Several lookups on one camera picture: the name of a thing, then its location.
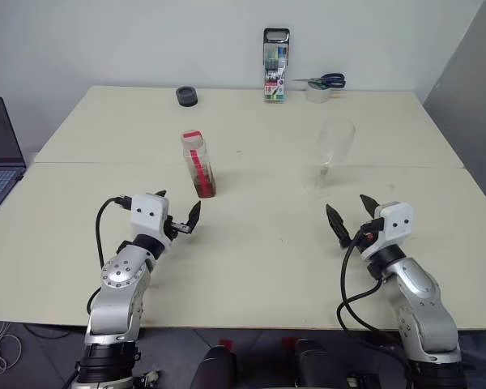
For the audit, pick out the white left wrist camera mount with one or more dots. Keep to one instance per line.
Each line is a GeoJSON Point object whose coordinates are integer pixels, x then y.
{"type": "Point", "coordinates": [147, 216]}

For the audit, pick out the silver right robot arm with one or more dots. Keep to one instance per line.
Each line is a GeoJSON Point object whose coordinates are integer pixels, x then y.
{"type": "Point", "coordinates": [423, 300]}

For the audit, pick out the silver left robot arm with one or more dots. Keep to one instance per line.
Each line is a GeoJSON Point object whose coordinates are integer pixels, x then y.
{"type": "Point", "coordinates": [119, 279]}

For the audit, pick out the clear tape roll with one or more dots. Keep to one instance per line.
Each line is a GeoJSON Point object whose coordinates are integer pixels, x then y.
{"type": "Point", "coordinates": [318, 95]}

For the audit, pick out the grey partition panel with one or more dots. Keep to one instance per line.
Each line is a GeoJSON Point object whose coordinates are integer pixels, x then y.
{"type": "Point", "coordinates": [470, 121]}

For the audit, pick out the clear wine glass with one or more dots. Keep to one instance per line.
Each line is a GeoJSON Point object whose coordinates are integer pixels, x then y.
{"type": "Point", "coordinates": [334, 139]}

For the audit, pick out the marker pen case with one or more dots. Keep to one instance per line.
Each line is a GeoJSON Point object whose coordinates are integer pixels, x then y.
{"type": "Point", "coordinates": [275, 69]}

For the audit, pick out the dark rounded shape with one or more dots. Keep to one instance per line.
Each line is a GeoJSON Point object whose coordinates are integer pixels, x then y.
{"type": "Point", "coordinates": [214, 368]}
{"type": "Point", "coordinates": [316, 364]}

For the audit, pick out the clear bottle with red label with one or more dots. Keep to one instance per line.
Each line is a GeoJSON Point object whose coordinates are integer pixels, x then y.
{"type": "Point", "coordinates": [200, 170]}

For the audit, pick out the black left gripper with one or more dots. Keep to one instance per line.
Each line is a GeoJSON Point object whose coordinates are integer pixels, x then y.
{"type": "Point", "coordinates": [170, 227]}

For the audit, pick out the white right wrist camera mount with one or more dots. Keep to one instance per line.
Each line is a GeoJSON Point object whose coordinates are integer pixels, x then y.
{"type": "Point", "coordinates": [395, 227]}

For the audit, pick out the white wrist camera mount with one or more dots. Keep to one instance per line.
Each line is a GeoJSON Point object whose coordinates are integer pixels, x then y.
{"type": "Point", "coordinates": [395, 227]}
{"type": "Point", "coordinates": [147, 216]}

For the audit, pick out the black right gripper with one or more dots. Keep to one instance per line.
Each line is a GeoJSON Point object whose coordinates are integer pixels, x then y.
{"type": "Point", "coordinates": [366, 233]}

